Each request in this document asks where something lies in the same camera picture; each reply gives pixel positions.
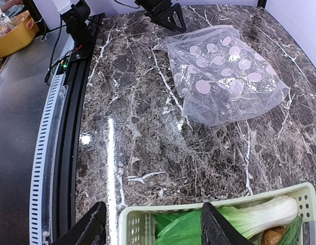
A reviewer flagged pale green plastic basket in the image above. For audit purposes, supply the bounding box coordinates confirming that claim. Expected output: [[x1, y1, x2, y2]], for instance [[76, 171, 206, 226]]
[[118, 182, 316, 244]]

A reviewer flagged clear dotted zip top bag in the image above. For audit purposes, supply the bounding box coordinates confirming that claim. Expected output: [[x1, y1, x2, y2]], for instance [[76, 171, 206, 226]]
[[155, 25, 289, 126]]

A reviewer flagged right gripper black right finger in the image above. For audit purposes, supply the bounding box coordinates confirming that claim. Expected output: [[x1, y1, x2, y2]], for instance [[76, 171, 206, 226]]
[[201, 202, 253, 245]]

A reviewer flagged green cucumber toy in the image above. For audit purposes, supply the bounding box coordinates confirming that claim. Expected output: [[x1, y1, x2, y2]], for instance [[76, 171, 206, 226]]
[[278, 216, 303, 245]]

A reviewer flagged yellow box in background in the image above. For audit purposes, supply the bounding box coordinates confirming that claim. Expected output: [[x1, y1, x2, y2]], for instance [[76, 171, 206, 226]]
[[0, 11, 39, 59]]

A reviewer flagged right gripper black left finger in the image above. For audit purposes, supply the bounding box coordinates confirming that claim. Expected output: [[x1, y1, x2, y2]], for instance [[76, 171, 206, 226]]
[[53, 202, 107, 245]]

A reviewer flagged bok choy toy green white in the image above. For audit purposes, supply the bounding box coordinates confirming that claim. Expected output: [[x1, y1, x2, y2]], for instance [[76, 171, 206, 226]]
[[153, 195, 302, 244]]

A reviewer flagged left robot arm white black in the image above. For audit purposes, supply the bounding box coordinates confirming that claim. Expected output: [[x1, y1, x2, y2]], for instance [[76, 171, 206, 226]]
[[53, 0, 186, 54]]

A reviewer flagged brown potato toy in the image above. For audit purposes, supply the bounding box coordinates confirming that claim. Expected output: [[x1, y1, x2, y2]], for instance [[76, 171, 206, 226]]
[[261, 227, 286, 245]]

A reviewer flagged black front rail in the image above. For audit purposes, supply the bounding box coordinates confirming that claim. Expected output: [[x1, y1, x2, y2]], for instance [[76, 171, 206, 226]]
[[51, 13, 106, 244]]

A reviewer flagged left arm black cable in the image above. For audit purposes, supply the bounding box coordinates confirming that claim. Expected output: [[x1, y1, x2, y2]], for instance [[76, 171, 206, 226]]
[[44, 15, 71, 84]]

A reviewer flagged white slotted cable duct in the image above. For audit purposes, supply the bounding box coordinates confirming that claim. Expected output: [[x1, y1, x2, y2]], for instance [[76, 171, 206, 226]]
[[29, 38, 73, 244]]

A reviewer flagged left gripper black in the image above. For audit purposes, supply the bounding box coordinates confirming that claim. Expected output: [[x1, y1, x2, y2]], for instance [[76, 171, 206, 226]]
[[134, 0, 186, 33]]

